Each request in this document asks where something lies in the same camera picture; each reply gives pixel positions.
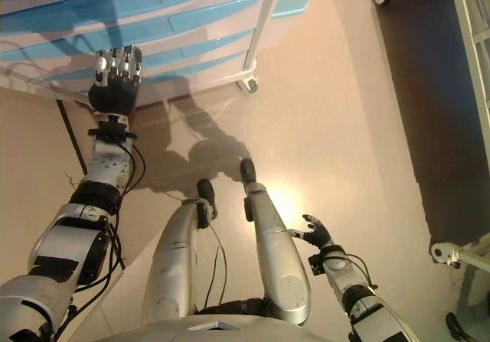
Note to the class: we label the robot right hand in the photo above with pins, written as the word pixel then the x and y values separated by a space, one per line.
pixel 318 235

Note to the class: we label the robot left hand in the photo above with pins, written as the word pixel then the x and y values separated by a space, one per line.
pixel 113 95

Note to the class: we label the blue front cart drawer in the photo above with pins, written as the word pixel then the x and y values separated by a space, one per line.
pixel 214 44

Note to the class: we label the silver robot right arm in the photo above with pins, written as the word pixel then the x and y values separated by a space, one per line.
pixel 344 277

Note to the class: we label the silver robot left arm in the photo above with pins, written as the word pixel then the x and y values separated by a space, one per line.
pixel 65 235

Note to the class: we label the silver robot right leg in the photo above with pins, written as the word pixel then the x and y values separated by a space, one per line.
pixel 275 250

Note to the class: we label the silver robot leg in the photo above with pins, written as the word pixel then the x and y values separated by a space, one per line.
pixel 172 258
pixel 275 250

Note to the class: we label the silver robot left leg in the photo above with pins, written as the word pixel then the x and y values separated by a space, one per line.
pixel 172 258

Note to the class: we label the grey robot torso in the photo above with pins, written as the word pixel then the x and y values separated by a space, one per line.
pixel 183 328

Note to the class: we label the white hospital bed frame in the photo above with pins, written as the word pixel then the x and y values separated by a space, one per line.
pixel 478 261

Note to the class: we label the white bed side rail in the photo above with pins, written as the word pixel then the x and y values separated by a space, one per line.
pixel 469 43

